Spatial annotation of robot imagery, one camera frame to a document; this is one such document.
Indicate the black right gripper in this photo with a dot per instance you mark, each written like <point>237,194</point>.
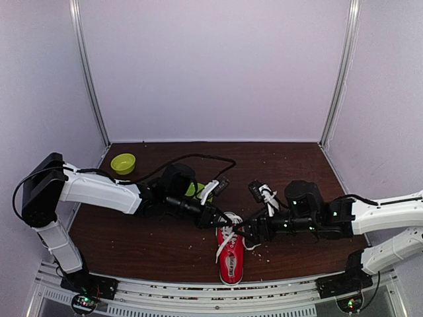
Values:
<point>261,230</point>

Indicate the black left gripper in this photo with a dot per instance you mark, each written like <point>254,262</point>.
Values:
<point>207,217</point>

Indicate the white shoelace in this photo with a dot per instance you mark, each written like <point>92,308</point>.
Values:
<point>227,233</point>

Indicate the red canvas sneaker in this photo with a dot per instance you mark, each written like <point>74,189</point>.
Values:
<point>231,262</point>

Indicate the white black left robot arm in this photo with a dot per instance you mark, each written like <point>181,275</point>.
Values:
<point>171,188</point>

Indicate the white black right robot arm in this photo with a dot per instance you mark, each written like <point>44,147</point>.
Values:
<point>345,217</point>

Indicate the green plate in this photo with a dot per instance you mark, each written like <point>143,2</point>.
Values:
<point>194,191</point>

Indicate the green bowl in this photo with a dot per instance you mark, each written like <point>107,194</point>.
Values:
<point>123,164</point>

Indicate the right round circuit board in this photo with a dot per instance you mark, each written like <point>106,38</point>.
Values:
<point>350,305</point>

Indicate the round circuit board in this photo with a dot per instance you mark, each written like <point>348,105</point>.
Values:
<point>83,305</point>
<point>350,305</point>

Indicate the left round circuit board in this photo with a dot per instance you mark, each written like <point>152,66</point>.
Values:
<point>83,305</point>

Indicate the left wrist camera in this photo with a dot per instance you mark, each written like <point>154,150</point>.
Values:
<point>211,189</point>

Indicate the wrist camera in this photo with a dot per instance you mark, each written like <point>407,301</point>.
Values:
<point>262,193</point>
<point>211,189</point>

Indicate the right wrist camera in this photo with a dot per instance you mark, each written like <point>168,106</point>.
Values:
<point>262,193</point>

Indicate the front aluminium rail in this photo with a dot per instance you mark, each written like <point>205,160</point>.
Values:
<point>289,297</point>

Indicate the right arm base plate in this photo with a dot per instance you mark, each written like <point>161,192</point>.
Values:
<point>343,283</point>

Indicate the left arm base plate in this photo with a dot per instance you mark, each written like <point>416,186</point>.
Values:
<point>88,284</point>

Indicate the right aluminium frame post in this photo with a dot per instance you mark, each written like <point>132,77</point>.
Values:
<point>345,63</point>

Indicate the aluminium frame post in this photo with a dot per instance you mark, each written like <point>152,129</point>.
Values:
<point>74,6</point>
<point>345,63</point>

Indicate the left aluminium frame post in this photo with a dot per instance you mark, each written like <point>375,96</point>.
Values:
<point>74,6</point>

